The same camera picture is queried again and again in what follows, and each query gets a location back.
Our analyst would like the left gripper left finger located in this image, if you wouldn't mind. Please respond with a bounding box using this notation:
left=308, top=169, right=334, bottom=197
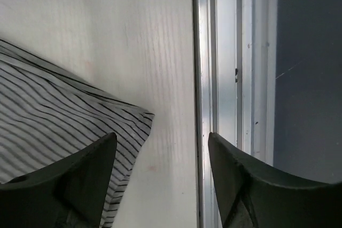
left=1, top=133, right=117, bottom=227

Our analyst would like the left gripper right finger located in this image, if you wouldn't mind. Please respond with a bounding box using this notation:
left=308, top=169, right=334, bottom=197
left=208, top=132, right=341, bottom=227

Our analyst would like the grey striped underwear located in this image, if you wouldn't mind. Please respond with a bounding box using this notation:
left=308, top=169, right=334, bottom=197
left=1, top=41, right=154, bottom=227

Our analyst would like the aluminium mounting rail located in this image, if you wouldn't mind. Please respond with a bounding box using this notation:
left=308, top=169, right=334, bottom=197
left=193, top=0, right=277, bottom=227

